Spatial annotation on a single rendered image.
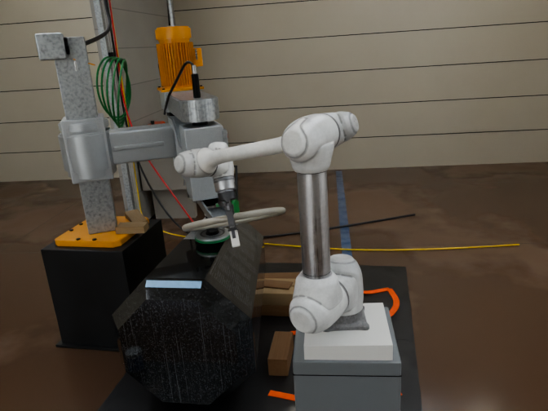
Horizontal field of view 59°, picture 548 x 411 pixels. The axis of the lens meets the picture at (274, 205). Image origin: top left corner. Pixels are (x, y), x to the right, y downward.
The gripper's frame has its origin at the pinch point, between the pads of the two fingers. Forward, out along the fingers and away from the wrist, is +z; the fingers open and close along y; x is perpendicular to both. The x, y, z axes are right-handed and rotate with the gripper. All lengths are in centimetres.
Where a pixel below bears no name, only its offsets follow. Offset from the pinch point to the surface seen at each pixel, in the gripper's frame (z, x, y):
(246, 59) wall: -265, -34, 504
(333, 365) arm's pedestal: 53, -29, -21
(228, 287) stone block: 24, 12, 60
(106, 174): -58, 83, 114
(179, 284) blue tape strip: 17, 35, 50
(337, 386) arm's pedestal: 62, -29, -18
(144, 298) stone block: 21, 55, 51
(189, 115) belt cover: -71, 15, 54
